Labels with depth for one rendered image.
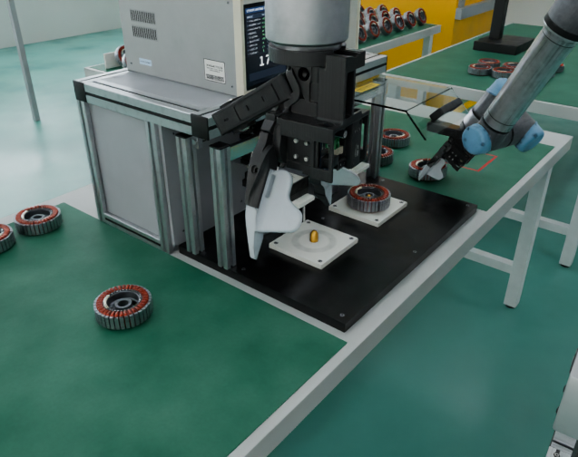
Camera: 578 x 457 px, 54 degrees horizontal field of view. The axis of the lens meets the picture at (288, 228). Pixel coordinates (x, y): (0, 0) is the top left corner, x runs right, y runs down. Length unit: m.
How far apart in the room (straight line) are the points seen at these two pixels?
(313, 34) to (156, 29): 0.90
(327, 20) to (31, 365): 0.84
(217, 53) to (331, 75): 0.74
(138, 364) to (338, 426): 1.01
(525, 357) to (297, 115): 1.90
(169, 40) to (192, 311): 0.60
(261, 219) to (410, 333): 1.81
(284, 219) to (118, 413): 0.56
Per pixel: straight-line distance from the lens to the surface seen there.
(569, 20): 1.30
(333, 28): 0.51
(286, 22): 0.51
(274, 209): 0.54
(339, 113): 0.52
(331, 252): 1.29
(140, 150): 1.32
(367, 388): 2.07
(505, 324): 2.48
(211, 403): 0.98
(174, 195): 1.30
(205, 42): 1.26
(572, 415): 0.78
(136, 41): 1.44
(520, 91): 1.39
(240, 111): 0.58
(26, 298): 1.31
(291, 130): 0.53
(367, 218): 1.44
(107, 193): 1.51
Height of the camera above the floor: 1.46
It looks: 29 degrees down
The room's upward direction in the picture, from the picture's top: straight up
